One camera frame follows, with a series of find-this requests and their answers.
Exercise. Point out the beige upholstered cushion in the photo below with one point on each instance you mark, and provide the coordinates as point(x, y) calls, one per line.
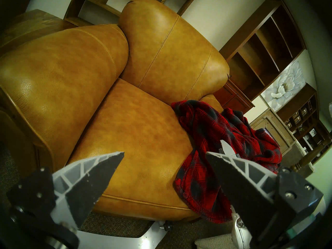
point(212, 242)

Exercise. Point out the black caster wheel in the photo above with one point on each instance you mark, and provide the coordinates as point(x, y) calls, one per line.
point(167, 226)

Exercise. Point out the rustic wooden coffee table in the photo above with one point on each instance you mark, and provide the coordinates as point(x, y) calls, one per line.
point(28, 25)

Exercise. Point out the grey upholstered chair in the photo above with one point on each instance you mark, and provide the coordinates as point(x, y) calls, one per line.
point(294, 153)

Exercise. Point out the large grey wooden picture frame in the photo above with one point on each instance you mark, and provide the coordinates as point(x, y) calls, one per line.
point(273, 128)

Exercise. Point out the tan leather armchair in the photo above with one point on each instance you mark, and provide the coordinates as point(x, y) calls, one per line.
point(135, 126)

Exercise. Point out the red plaid fleece blanket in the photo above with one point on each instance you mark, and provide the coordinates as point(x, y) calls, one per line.
point(207, 131)

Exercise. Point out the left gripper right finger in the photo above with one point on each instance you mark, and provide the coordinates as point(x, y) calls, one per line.
point(251, 199)

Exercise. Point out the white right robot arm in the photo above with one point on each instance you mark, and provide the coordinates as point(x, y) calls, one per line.
point(240, 234)

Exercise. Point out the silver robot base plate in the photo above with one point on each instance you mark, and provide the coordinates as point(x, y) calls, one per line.
point(109, 239)

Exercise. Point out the dark cherry hutch bookcase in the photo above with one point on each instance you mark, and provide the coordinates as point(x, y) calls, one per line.
point(251, 46)

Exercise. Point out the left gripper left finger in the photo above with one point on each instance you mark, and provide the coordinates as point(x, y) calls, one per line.
point(85, 183)

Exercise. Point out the turned wooden lamp base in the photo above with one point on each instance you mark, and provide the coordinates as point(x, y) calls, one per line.
point(311, 155)

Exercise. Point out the white flower canvas painting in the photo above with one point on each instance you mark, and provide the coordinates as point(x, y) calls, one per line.
point(285, 86)

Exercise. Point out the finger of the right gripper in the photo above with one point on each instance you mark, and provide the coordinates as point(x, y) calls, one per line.
point(228, 148)

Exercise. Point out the dark cubby shelf unit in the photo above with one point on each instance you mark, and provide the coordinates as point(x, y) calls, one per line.
point(298, 103)

